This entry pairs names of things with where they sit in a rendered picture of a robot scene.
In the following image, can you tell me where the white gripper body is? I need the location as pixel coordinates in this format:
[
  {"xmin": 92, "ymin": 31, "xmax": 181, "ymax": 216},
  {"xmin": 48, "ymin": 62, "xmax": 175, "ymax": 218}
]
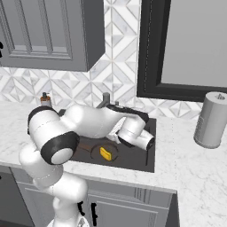
[{"xmin": 106, "ymin": 131, "xmax": 122, "ymax": 145}]

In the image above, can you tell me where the yellow sponge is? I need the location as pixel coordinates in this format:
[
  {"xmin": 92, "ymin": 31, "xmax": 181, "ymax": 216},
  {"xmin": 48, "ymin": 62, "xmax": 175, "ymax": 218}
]
[{"xmin": 98, "ymin": 146, "xmax": 114, "ymax": 162}]

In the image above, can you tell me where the dark frying pan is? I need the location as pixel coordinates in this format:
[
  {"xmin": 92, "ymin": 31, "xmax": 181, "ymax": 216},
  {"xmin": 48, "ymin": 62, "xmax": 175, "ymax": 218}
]
[{"xmin": 77, "ymin": 142, "xmax": 120, "ymax": 163}]

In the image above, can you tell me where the dark sink basin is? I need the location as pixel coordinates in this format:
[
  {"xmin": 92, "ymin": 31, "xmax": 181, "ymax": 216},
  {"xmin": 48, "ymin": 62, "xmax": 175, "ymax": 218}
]
[{"xmin": 57, "ymin": 108, "xmax": 157, "ymax": 174}]

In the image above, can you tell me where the grey tap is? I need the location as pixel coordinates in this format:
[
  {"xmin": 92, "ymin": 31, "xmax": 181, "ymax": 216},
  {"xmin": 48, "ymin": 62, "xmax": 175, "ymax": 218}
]
[{"xmin": 95, "ymin": 91, "xmax": 121, "ymax": 109}]

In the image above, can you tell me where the grey lower cupboard door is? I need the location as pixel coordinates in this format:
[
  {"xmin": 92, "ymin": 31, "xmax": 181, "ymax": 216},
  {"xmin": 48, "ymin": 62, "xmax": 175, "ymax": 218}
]
[
  {"xmin": 84, "ymin": 192, "xmax": 174, "ymax": 227},
  {"xmin": 16, "ymin": 180, "xmax": 60, "ymax": 227}
]

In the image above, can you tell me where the grey cupboard door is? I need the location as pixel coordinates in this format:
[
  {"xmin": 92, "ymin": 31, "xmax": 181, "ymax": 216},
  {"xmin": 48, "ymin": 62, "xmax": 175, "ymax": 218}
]
[
  {"xmin": 16, "ymin": 180, "xmax": 60, "ymax": 227},
  {"xmin": 84, "ymin": 192, "xmax": 174, "ymax": 227},
  {"xmin": 0, "ymin": 0, "xmax": 90, "ymax": 72}
]

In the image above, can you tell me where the soap dispenser bottle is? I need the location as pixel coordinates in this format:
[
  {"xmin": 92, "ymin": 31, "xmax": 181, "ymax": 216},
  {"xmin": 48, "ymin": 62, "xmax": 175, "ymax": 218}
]
[{"xmin": 40, "ymin": 91, "xmax": 53, "ymax": 107}]

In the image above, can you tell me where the grey paper towel roll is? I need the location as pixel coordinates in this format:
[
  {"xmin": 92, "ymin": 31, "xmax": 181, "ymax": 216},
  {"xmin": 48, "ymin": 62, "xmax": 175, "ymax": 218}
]
[{"xmin": 192, "ymin": 90, "xmax": 227, "ymax": 150}]

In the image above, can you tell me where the grey upper cupboard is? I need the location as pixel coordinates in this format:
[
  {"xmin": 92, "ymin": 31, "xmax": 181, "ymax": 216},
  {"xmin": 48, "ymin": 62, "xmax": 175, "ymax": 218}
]
[{"xmin": 0, "ymin": 0, "xmax": 106, "ymax": 73}]

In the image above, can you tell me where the dark grey dishwasher front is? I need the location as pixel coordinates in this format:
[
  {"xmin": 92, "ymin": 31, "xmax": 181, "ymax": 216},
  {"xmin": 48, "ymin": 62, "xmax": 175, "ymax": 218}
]
[{"xmin": 0, "ymin": 172, "xmax": 35, "ymax": 227}]

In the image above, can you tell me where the black framed window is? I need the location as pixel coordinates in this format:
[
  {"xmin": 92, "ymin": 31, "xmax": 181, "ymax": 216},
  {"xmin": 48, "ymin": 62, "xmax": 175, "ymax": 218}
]
[{"xmin": 136, "ymin": 0, "xmax": 227, "ymax": 103}]

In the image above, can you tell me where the grey upper cupboard door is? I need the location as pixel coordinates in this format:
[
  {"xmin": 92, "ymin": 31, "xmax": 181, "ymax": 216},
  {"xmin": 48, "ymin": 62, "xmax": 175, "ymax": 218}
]
[{"xmin": 0, "ymin": 0, "xmax": 90, "ymax": 72}]

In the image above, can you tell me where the black lower cupboard handle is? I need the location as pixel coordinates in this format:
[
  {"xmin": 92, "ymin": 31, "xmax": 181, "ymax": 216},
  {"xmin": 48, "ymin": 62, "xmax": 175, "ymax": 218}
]
[
  {"xmin": 91, "ymin": 202, "xmax": 99, "ymax": 224},
  {"xmin": 77, "ymin": 200, "xmax": 86, "ymax": 217}
]

